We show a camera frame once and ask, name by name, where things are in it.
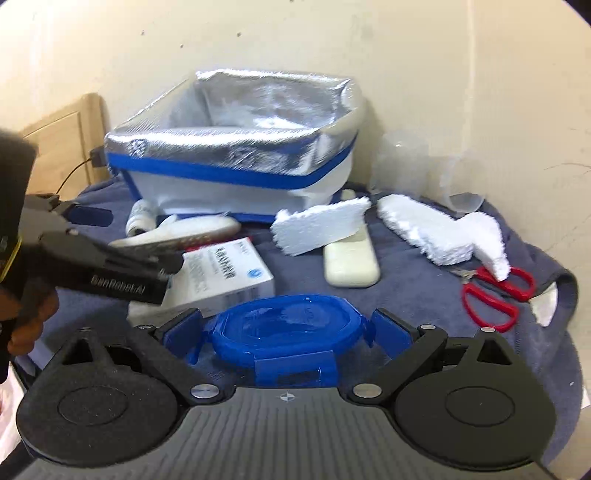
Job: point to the black power adapter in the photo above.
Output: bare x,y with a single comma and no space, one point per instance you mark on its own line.
98,157

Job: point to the white curved remote control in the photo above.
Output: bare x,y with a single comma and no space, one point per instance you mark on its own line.
194,228

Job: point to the person's left hand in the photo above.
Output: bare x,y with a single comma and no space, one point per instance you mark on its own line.
34,330

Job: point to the clear plastic cup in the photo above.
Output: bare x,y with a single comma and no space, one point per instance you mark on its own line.
406,166
466,203

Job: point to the small white styrofoam piece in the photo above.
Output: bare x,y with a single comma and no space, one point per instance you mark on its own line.
318,226

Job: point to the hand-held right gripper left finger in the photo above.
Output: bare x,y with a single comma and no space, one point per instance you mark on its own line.
180,334

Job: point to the white pill bottle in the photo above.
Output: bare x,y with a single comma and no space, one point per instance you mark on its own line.
141,217

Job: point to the white medicine box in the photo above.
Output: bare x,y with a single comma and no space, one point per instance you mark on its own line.
231,272

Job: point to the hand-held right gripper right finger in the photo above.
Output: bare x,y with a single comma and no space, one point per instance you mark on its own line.
392,334

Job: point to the wooden headboard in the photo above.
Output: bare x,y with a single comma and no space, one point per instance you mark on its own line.
60,143

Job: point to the silver insulated cooler bag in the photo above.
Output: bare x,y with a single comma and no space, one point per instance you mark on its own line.
231,138

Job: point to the large white styrofoam piece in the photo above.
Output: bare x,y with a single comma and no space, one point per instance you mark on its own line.
429,230

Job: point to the dark blue blanket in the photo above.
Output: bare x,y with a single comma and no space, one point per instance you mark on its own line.
415,300

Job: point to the white rectangular remote control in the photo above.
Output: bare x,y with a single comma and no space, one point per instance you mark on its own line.
351,263

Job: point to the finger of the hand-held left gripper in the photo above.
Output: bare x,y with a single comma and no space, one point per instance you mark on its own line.
90,215
152,261

